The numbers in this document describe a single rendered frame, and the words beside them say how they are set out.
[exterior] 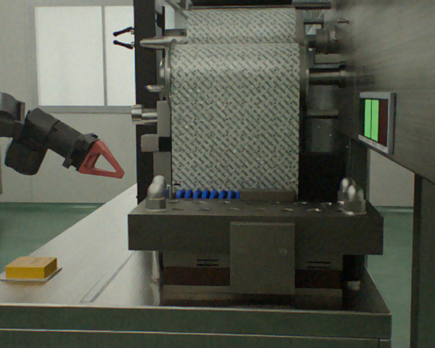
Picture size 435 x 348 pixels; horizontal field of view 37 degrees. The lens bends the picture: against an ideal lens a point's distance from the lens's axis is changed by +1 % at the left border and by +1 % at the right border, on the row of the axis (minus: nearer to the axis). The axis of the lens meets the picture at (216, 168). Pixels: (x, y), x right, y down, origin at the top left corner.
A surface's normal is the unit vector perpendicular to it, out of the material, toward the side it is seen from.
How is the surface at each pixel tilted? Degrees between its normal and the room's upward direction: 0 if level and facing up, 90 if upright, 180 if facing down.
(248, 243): 90
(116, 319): 90
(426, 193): 90
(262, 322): 90
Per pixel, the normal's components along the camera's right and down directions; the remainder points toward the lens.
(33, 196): -0.08, 0.11
